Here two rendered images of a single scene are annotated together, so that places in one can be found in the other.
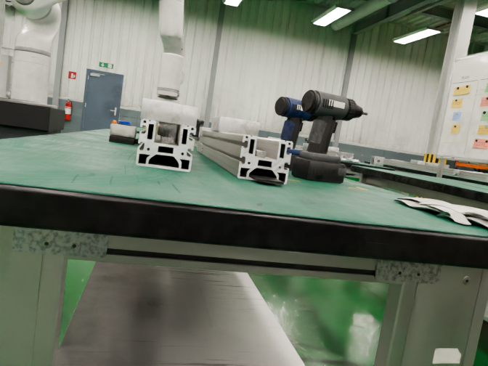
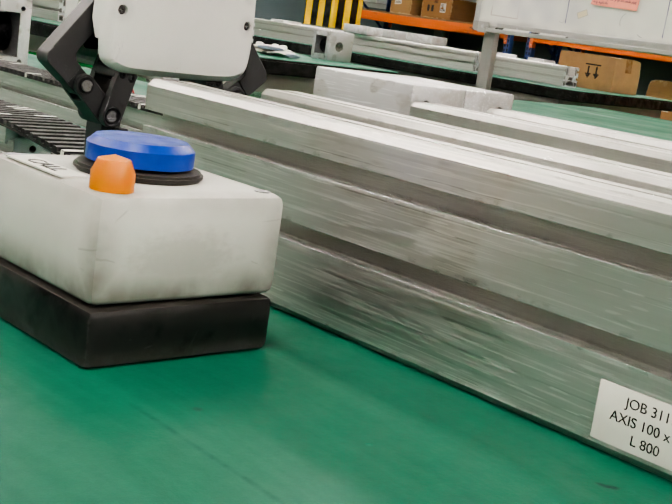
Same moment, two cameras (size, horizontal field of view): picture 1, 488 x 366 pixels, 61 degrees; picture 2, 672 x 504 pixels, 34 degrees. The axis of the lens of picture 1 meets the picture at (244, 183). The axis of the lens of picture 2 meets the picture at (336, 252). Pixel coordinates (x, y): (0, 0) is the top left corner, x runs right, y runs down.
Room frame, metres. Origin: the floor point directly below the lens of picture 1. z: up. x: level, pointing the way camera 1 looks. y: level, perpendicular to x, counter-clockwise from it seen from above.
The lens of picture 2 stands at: (1.01, 0.58, 0.90)
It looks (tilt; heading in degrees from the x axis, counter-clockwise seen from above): 12 degrees down; 328
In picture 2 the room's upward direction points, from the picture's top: 8 degrees clockwise
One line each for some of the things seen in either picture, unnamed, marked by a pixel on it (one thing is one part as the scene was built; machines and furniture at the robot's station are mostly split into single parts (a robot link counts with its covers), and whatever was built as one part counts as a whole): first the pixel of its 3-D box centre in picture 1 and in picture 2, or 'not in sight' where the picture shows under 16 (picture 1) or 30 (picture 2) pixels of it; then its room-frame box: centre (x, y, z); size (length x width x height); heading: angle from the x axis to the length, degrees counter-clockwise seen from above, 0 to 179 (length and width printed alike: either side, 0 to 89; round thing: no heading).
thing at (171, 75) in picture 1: (171, 72); not in sight; (1.61, 0.34, 1.06); 0.09 x 0.08 x 0.13; 179
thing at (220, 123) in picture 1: (233, 131); not in sight; (1.19, 0.05, 0.87); 0.16 x 0.11 x 0.07; 13
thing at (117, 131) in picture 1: (125, 133); (149, 247); (1.40, 0.42, 0.81); 0.10 x 0.08 x 0.06; 103
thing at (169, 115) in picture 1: (168, 120); not in sight; (0.91, 0.18, 0.87); 0.16 x 0.11 x 0.07; 13
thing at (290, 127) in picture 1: (299, 136); not in sight; (1.32, -0.15, 0.89); 0.20 x 0.08 x 0.22; 125
